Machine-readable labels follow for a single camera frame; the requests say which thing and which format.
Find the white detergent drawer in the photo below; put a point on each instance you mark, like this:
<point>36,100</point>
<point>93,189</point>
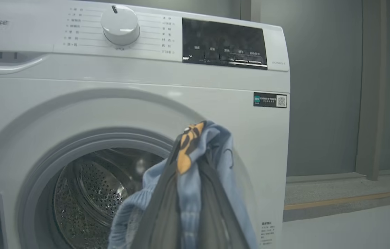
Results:
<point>11,38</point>

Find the blue cartoon print garment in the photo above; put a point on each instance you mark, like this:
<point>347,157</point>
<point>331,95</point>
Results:
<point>189,193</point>

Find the small printed text sticker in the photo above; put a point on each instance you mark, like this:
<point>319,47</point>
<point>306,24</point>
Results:
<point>268,233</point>

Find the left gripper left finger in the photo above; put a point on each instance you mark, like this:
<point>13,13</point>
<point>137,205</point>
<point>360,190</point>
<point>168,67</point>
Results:
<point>162,221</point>

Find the grey rubber door gasket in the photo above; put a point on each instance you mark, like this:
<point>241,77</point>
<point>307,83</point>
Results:
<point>39,193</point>

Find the black display control panel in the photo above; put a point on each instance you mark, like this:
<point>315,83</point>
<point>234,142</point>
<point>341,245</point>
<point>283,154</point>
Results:
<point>222,38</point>

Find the white program dial knob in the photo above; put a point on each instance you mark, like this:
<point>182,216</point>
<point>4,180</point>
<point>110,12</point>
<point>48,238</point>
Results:
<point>120,26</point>

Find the white washing machine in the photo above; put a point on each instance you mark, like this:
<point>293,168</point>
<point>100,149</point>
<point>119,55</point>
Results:
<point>146,90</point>

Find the perforated steel drum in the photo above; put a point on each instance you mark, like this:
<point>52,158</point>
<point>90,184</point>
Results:
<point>91,197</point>

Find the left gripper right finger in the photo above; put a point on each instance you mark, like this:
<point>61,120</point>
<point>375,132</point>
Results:
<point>215,221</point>

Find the black QR code sticker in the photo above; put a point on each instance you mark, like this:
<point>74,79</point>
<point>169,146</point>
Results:
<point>269,100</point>

